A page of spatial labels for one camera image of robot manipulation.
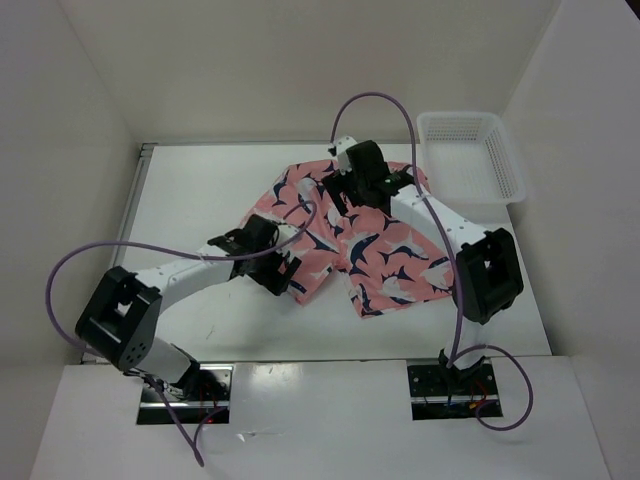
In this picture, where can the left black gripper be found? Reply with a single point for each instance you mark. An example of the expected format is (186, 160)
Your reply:
(274, 280)

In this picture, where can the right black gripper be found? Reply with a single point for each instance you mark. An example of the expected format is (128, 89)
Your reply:
(334, 181)

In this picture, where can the pink shark print shorts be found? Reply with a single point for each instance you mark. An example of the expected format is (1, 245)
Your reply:
(386, 265)

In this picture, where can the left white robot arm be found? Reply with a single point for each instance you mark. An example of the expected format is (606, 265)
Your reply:
(121, 317)

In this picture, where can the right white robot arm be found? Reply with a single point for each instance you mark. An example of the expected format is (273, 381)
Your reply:
(486, 271)

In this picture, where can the white plastic basket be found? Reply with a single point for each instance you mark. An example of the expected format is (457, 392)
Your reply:
(469, 158)

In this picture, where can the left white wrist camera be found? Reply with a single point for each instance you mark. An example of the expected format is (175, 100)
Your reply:
(289, 254)

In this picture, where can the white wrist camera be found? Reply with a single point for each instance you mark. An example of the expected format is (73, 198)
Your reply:
(338, 149)
(289, 254)

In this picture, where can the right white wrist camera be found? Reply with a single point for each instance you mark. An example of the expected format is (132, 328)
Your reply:
(338, 149)

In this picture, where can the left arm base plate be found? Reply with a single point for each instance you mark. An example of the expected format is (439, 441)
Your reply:
(208, 401)

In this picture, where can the aluminium table edge rail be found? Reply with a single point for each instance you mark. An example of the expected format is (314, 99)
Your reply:
(133, 199)

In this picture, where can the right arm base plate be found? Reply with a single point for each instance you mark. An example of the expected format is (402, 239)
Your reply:
(435, 396)

